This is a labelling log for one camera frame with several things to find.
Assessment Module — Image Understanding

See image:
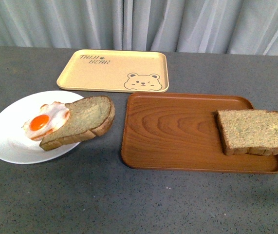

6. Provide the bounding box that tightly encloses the brown wooden tray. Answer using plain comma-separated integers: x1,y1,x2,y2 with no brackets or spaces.
121,92,278,174

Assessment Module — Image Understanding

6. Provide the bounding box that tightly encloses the grey pleated curtain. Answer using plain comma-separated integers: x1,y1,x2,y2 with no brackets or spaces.
0,0,278,56

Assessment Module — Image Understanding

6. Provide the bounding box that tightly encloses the white round plate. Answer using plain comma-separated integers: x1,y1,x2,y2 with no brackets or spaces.
0,91,83,164

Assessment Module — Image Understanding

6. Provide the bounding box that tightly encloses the fried egg toy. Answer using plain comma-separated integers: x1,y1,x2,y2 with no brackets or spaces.
22,101,71,141

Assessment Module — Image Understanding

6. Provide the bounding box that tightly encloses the bread slice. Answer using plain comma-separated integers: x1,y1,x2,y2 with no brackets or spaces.
39,96,115,151
217,109,278,156

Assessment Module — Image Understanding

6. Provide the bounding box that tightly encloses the yellow bear tray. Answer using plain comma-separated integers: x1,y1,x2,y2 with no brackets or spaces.
56,49,169,93

